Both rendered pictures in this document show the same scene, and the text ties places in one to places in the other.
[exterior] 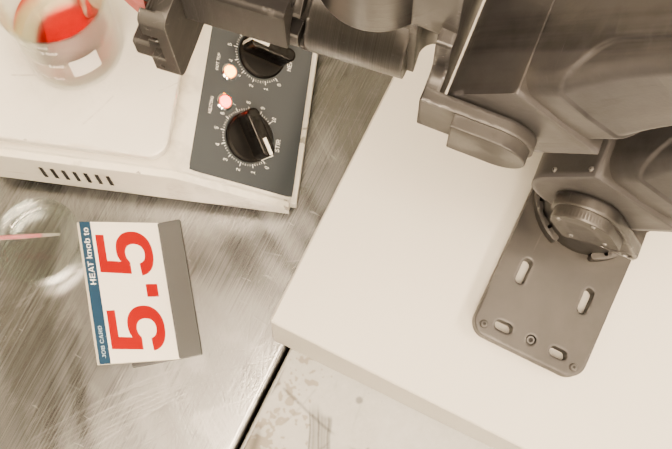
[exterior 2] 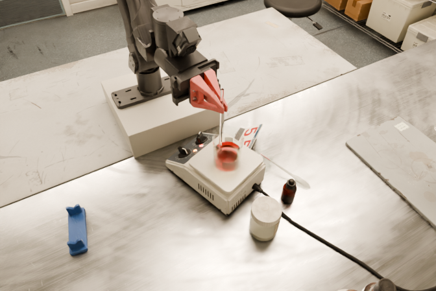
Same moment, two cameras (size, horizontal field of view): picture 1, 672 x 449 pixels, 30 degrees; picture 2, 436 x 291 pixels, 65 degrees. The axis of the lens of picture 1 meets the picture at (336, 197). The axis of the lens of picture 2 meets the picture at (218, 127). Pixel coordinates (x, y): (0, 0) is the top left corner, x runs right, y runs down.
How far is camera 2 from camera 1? 78 cm
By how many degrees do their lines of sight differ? 56
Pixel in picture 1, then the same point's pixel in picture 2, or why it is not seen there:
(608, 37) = (149, 2)
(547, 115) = not seen: hidden behind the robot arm
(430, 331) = not seen: hidden behind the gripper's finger
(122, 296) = (250, 136)
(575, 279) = (165, 81)
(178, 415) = (252, 122)
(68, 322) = (264, 146)
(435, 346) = not seen: hidden behind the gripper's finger
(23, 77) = (244, 162)
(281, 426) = (233, 111)
